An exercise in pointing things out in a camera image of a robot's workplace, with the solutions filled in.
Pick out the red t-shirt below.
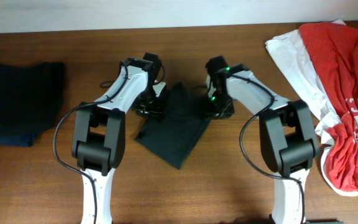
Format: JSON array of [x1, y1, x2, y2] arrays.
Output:
[[299, 22, 358, 192]]

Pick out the black Nike t-shirt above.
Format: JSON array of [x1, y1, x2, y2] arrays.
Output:
[[135, 83, 211, 169]]

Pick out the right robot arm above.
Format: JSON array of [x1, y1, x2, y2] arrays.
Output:
[[202, 56, 319, 223]]

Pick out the white t-shirt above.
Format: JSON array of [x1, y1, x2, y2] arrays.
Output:
[[265, 29, 358, 197]]

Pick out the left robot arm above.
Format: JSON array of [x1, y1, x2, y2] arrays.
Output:
[[72, 52, 166, 223]]

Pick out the folded dark navy garment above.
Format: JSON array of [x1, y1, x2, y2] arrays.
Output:
[[0, 62, 66, 147]]

